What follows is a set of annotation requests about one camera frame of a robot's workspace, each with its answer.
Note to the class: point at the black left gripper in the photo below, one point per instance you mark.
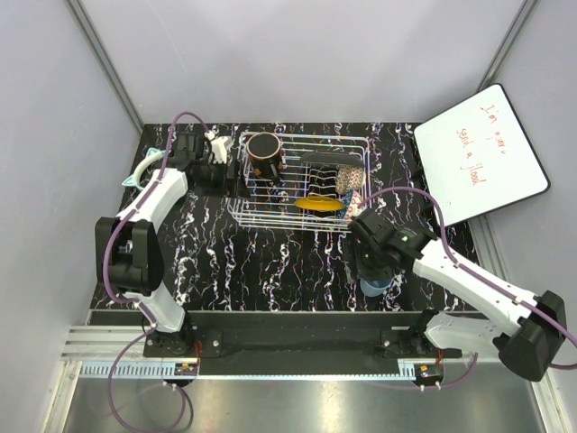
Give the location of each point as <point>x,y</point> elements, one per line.
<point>221,189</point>

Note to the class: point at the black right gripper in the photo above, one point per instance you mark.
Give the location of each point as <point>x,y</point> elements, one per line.
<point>353,249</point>

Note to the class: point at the light blue cup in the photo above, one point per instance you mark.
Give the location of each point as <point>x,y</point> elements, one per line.
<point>374,289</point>

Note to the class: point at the red interior mug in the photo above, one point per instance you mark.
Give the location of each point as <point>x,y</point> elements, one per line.
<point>264,153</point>

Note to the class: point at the yellow patterned plate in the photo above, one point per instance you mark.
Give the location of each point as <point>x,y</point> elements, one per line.
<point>319,204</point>

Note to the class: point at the white wire dish rack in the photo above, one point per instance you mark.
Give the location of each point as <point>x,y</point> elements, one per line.
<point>271,206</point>

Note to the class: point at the black floral square plate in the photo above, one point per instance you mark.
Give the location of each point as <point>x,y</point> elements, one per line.
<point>331,159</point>

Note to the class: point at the blue triangle patterned bowl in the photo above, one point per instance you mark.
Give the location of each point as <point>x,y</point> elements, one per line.
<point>352,201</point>

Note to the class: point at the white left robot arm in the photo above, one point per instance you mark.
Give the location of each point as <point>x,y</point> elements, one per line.
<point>129,260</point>

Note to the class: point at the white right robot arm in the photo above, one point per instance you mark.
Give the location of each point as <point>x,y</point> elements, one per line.
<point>522,329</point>

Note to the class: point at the teal cat-ear headphones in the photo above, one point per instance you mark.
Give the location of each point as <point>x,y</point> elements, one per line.
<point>134,180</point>

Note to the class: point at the brown patterned bowl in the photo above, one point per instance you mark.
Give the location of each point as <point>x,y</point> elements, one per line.
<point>349,178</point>

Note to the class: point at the white dry-erase board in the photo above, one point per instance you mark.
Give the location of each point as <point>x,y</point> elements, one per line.
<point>477,157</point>

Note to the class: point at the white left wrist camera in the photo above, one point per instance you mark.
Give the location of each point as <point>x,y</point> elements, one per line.
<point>219,147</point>

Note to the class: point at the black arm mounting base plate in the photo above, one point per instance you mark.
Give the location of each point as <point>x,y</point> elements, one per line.
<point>292,343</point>

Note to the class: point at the aluminium front rail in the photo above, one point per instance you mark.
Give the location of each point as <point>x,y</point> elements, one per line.
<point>118,351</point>

